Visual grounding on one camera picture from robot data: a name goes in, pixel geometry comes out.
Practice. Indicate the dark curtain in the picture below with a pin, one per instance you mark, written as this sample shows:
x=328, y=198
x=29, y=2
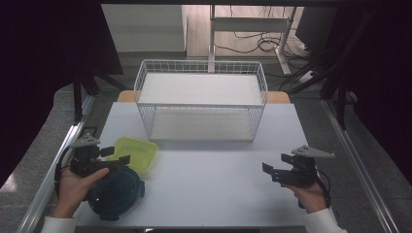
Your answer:
x=382, y=81
x=39, y=64

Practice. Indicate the person's left hand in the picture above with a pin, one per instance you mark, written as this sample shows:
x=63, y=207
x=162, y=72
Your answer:
x=74, y=191

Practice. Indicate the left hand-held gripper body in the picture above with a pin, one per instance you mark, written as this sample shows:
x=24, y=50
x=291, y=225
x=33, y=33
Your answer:
x=85, y=163

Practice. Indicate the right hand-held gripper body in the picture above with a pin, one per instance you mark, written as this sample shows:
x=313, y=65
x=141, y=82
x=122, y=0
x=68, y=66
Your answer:
x=302, y=170

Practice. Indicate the green lidded plastic container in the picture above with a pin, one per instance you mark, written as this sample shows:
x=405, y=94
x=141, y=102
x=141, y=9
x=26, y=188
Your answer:
x=139, y=153

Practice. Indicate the round dark blue lidded container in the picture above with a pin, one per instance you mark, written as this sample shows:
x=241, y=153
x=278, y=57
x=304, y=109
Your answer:
x=116, y=194

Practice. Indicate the white metal desk frame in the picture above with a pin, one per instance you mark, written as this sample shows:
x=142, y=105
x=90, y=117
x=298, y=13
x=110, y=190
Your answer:
x=249, y=24

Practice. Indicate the aluminium rail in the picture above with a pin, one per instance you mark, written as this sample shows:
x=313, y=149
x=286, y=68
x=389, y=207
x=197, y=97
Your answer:
x=356, y=161
x=55, y=171

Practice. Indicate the white cabinet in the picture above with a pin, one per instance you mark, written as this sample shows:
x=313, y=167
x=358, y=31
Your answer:
x=145, y=27

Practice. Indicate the wooden table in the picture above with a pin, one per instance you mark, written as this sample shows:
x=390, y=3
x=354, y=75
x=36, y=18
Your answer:
x=278, y=97

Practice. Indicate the person's right hand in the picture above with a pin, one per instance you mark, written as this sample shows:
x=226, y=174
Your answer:
x=309, y=196

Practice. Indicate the black metal stand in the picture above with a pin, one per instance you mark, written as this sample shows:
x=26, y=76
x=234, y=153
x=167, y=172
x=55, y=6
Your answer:
x=340, y=97
x=77, y=97

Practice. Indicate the white power strip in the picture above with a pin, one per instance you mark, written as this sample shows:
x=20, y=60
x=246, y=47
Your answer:
x=306, y=77

